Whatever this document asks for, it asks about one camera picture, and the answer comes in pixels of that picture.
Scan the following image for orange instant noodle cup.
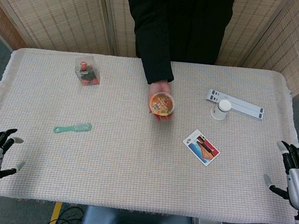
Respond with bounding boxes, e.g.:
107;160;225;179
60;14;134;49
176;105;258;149
148;91;178;118

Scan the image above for black floor cables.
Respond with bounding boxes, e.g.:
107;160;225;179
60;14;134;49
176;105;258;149
43;203;86;224

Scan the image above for bamboo folding screen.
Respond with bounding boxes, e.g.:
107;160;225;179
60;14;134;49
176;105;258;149
0;0;299;98

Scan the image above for person's bare hand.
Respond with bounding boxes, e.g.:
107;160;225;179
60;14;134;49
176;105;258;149
146;78;179;124

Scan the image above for person's black sleeved forearm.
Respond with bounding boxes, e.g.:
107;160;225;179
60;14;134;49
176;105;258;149
115;0;182;87

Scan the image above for yellow floor tape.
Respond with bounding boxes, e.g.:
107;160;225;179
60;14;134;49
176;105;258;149
48;201;63;224

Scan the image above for white box under table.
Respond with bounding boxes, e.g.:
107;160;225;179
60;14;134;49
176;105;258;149
192;216;223;224

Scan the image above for woven pastel tablecloth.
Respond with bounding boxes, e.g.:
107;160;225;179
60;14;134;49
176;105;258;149
0;44;299;224

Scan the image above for person in black clothes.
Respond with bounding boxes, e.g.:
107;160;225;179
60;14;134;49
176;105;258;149
117;0;237;67

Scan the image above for clear bag with toy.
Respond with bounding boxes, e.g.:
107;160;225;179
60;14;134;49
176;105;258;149
72;53;103;87

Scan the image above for white paper cup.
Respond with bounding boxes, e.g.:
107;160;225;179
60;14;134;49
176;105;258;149
210;99;232;122

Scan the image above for white folding stand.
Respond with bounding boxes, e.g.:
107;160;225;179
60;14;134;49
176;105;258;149
204;89;267;120

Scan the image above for colourful printed card packet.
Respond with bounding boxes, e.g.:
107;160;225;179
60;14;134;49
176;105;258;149
180;128;222;168

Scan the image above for green plastic comb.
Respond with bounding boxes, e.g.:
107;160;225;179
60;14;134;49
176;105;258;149
53;119;93;138

